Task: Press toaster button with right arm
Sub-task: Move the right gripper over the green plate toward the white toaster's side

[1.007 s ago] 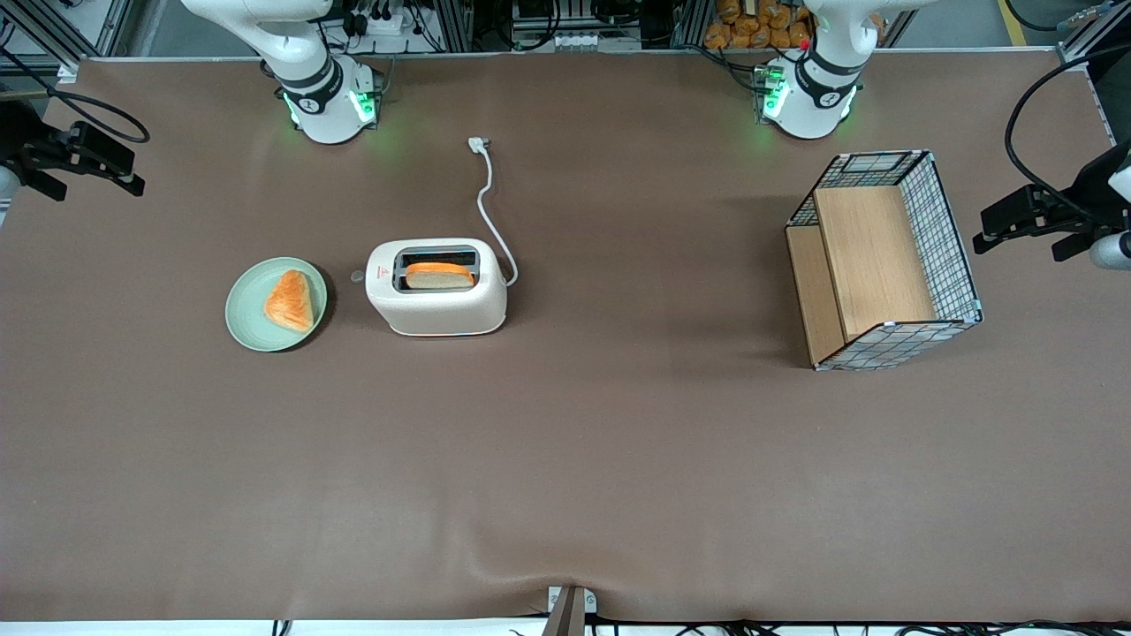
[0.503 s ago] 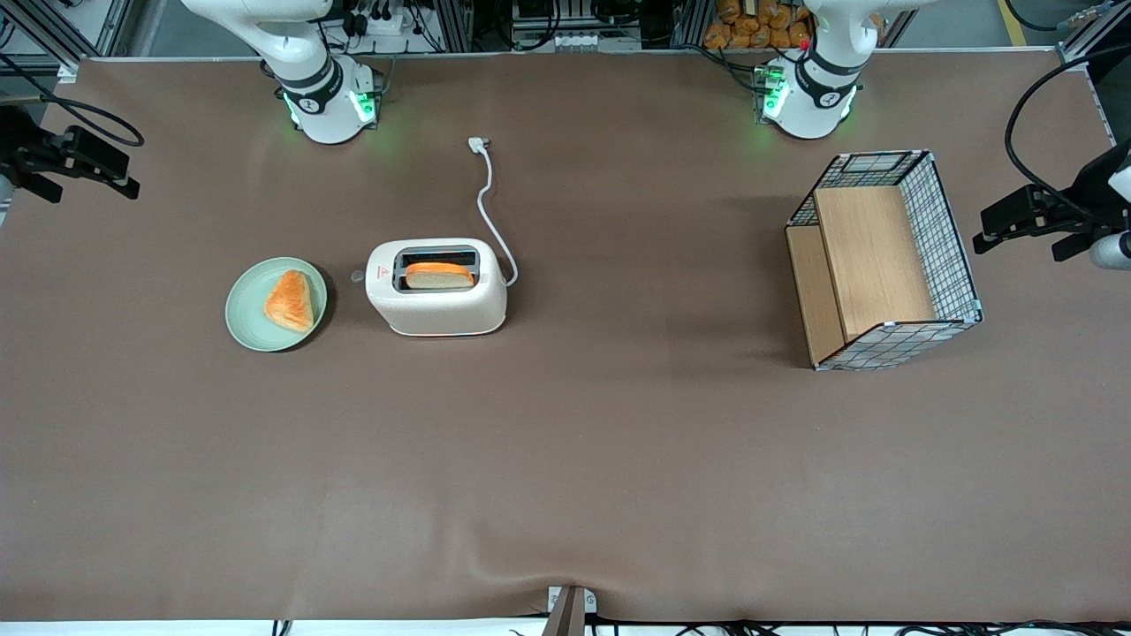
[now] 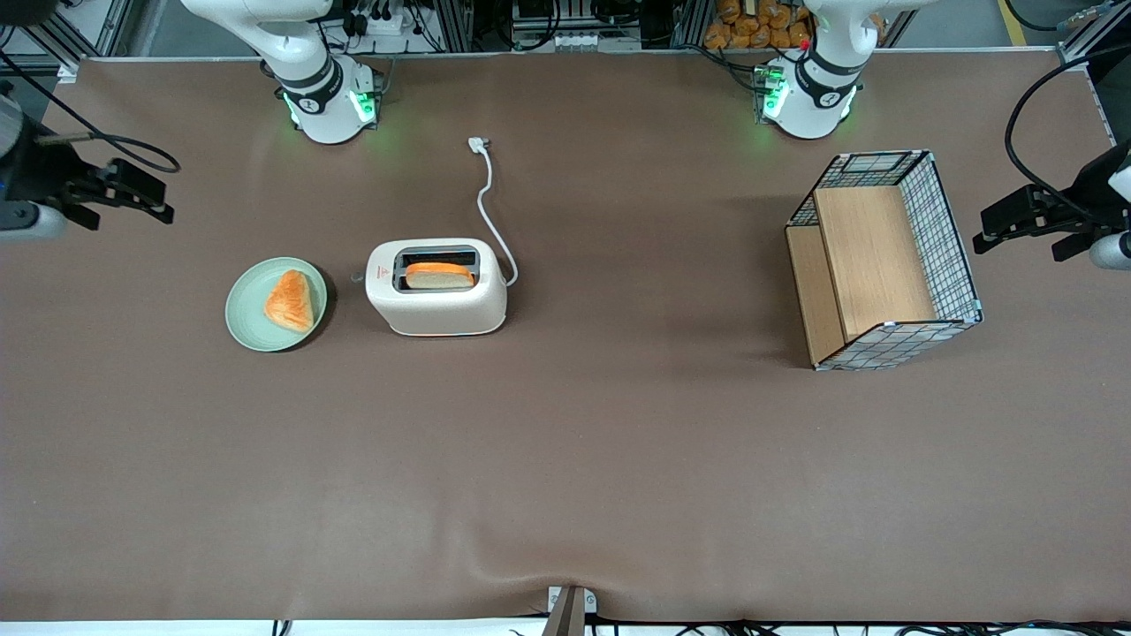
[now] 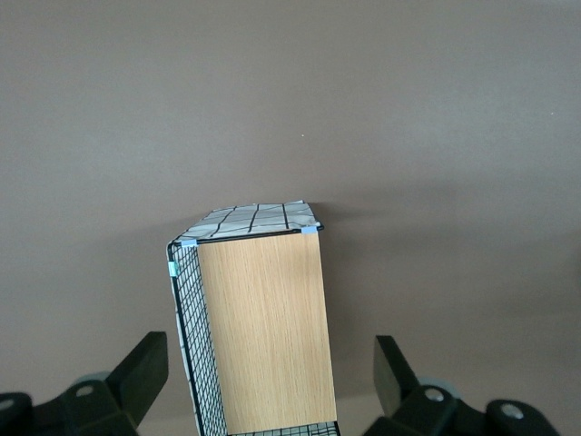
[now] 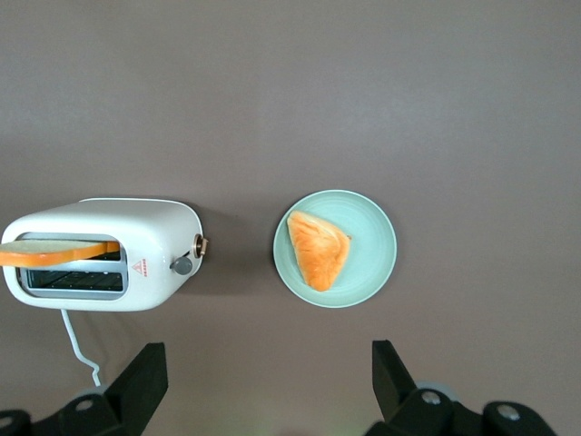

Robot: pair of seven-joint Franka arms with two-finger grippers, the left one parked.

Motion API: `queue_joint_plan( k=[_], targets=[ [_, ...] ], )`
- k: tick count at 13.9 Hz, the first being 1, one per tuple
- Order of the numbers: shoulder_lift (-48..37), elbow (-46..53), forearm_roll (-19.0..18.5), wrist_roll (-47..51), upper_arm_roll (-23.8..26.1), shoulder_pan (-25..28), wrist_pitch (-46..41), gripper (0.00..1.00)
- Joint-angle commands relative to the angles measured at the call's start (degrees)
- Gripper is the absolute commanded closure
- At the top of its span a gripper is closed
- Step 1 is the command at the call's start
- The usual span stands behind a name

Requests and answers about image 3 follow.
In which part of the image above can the right arm gripper black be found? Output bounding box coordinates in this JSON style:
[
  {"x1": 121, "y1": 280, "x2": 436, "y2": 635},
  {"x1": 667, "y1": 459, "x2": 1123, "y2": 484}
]
[{"x1": 0, "y1": 131, "x2": 176, "y2": 224}]

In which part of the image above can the left arm gripper black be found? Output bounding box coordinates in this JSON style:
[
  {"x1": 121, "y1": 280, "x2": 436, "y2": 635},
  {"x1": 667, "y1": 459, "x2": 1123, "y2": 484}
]
[{"x1": 972, "y1": 141, "x2": 1131, "y2": 258}]

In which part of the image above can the cream two-slot toaster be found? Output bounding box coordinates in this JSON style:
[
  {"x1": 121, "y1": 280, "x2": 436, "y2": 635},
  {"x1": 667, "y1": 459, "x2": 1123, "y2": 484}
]
[{"x1": 352, "y1": 238, "x2": 510, "y2": 338}]

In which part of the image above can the wooden step shelf insert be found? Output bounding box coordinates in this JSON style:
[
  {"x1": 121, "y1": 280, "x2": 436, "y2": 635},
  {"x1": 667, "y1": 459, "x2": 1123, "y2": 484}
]
[{"x1": 786, "y1": 185, "x2": 939, "y2": 367}]

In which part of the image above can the pale green round plate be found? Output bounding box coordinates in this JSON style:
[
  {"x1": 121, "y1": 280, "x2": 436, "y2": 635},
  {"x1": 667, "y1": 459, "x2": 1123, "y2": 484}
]
[{"x1": 224, "y1": 257, "x2": 330, "y2": 353}]

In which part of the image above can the triangular orange bread piece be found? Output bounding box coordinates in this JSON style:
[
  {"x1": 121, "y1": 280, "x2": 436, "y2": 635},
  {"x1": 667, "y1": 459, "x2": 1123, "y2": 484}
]
[{"x1": 263, "y1": 269, "x2": 316, "y2": 334}]

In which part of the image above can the white power strip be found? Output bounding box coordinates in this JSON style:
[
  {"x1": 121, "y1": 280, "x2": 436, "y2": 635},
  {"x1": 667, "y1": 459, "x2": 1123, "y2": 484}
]
[{"x1": 347, "y1": 0, "x2": 418, "y2": 38}]

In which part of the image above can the square toast slice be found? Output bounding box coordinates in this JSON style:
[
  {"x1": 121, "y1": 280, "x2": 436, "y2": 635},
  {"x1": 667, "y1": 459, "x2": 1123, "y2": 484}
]
[{"x1": 404, "y1": 261, "x2": 477, "y2": 292}]

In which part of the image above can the bag of bread rolls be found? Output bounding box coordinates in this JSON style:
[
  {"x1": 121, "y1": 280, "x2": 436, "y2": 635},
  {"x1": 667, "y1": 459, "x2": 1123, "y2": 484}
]
[{"x1": 702, "y1": 0, "x2": 816, "y2": 52}]

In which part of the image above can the wire mesh basket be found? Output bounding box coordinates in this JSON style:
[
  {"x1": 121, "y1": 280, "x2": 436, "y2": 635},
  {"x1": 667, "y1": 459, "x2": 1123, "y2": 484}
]
[{"x1": 784, "y1": 149, "x2": 984, "y2": 373}]

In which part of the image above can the left arm black wrist cable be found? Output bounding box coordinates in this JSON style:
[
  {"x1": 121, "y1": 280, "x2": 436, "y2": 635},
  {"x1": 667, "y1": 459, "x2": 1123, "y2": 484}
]
[{"x1": 1005, "y1": 46, "x2": 1131, "y2": 222}]

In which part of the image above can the arm black wrist cable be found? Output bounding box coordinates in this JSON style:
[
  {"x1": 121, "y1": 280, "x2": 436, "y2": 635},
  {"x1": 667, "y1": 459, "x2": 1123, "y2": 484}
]
[
  {"x1": 1005, "y1": 46, "x2": 1131, "y2": 222},
  {"x1": 0, "y1": 51, "x2": 181, "y2": 175}
]

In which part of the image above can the right arm black wrist cable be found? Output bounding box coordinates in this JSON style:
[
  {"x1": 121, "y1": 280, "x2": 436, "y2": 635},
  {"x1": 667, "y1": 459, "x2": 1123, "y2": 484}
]
[{"x1": 0, "y1": 51, "x2": 181, "y2": 175}]

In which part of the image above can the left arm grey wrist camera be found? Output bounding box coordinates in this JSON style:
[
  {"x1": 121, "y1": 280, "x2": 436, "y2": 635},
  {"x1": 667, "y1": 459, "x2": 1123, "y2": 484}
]
[{"x1": 1051, "y1": 230, "x2": 1131, "y2": 272}]

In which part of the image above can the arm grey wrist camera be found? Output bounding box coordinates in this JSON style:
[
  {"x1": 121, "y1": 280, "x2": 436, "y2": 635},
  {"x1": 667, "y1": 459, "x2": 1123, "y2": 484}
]
[
  {"x1": 0, "y1": 201, "x2": 101, "y2": 245},
  {"x1": 1051, "y1": 230, "x2": 1131, "y2": 272}
]

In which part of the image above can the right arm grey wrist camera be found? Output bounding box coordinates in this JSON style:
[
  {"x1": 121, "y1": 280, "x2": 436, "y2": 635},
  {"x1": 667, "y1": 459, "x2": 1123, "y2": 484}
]
[{"x1": 0, "y1": 201, "x2": 101, "y2": 245}]

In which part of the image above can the white toaster power cord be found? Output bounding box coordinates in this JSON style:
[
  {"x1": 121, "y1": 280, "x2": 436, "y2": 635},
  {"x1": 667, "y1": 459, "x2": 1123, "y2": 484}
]
[{"x1": 467, "y1": 136, "x2": 520, "y2": 289}]

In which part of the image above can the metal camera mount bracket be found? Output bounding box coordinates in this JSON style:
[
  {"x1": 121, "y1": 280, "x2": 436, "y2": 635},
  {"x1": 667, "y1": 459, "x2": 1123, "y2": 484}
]
[{"x1": 544, "y1": 585, "x2": 599, "y2": 636}]

